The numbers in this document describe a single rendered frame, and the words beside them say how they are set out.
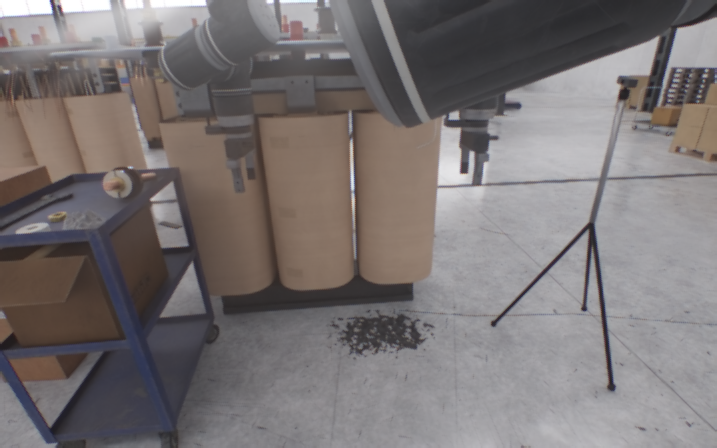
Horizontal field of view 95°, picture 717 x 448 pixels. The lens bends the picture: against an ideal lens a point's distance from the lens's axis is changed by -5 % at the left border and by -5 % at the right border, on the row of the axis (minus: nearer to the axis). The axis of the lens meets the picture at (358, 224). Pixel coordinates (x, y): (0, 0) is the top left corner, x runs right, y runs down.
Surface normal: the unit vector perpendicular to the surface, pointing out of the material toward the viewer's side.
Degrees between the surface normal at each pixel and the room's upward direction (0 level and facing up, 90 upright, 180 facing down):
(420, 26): 129
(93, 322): 90
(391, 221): 90
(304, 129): 90
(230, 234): 90
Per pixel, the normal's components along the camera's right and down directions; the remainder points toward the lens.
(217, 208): 0.09, 0.40
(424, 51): -0.04, 0.72
